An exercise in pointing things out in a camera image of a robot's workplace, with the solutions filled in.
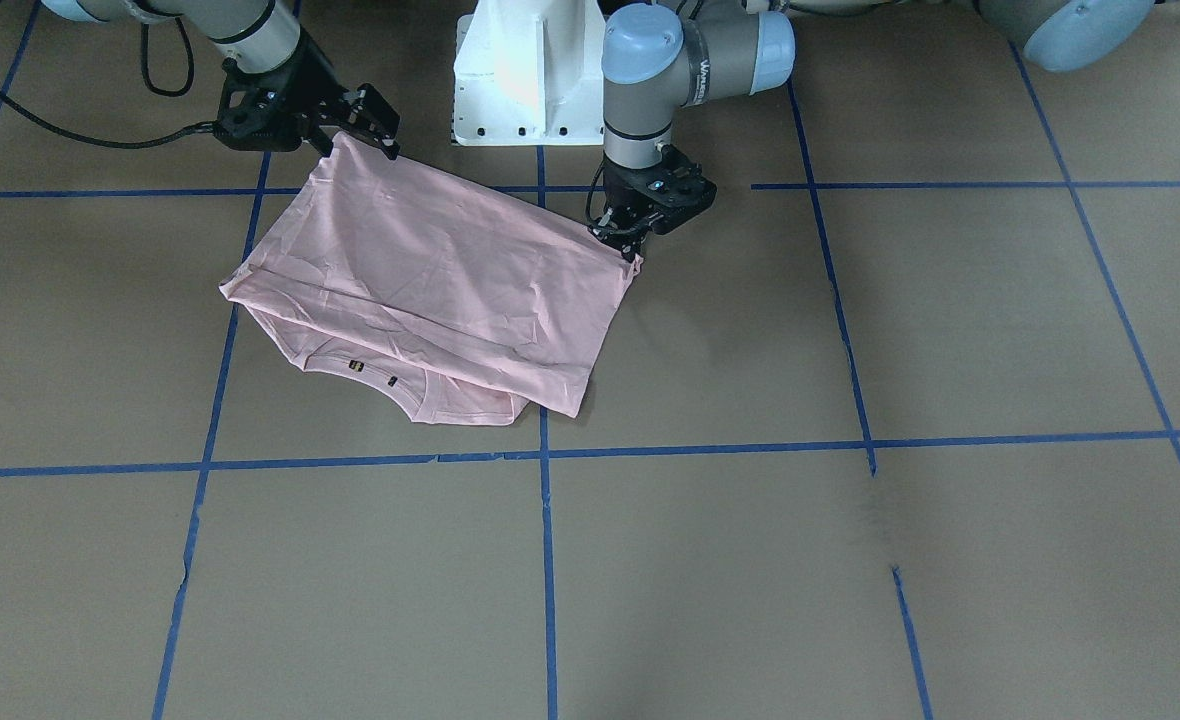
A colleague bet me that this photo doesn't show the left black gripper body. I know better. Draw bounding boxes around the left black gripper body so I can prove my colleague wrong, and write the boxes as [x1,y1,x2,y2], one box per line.
[591,145,717,237]

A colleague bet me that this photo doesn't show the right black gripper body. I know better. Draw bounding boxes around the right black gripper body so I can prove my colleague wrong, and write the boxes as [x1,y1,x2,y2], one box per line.
[214,50,371,152]

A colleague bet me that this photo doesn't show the pink Snoopy t-shirt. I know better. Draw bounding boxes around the pink Snoopy t-shirt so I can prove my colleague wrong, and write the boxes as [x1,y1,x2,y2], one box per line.
[219,133,641,427]

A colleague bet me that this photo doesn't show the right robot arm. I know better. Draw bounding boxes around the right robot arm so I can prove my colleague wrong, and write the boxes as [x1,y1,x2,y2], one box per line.
[45,1,401,159]

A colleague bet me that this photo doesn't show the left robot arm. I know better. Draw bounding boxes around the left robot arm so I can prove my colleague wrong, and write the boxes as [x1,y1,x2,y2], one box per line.
[586,1,1153,263]

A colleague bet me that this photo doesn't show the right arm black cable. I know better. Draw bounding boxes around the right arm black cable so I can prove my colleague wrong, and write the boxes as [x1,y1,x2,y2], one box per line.
[0,0,241,151]

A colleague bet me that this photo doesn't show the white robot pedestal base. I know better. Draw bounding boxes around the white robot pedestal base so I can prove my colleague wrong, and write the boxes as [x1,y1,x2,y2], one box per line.
[450,1,607,148]

